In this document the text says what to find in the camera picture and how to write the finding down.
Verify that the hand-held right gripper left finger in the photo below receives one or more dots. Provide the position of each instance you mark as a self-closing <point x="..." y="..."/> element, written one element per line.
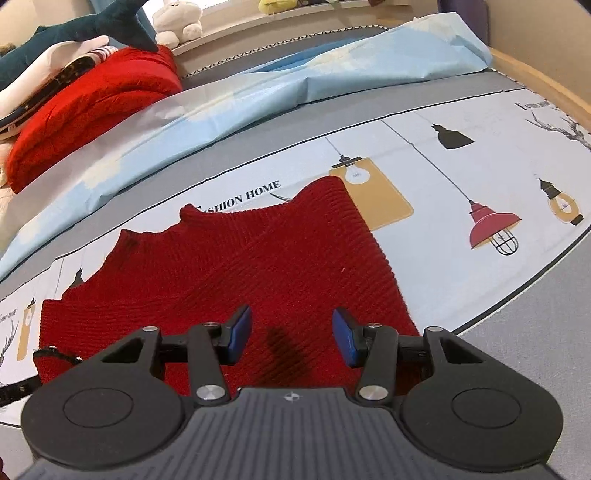
<point x="240" y="330"/>

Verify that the white plush toy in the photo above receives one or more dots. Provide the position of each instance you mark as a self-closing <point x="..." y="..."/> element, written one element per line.
<point x="175" y="18"/>

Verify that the purple bag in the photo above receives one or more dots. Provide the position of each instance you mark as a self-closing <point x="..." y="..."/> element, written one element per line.
<point x="466" y="18"/>

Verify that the red fluffy blanket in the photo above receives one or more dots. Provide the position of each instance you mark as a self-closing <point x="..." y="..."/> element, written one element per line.
<point x="92" y="106"/>

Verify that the white folded blanket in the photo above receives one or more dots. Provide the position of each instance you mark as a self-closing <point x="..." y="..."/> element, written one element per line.
<point x="41" y="69"/>

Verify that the yellow duck plush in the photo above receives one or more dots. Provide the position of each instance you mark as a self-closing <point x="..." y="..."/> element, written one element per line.
<point x="277" y="4"/>

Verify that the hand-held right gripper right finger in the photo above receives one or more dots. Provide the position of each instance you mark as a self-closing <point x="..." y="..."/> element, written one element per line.
<point x="344" y="337"/>

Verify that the teal shark plush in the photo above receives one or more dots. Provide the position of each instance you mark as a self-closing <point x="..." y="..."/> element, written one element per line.
<point x="124" y="23"/>

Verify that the dark red knit sweater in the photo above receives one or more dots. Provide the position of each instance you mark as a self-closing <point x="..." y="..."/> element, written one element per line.
<point x="277" y="267"/>

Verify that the dark patterned folded quilt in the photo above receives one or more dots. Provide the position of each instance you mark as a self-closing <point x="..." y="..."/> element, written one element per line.
<point x="27" y="108"/>

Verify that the light blue sheet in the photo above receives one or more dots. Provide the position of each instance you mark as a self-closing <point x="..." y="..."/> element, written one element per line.
<point x="346" y="60"/>

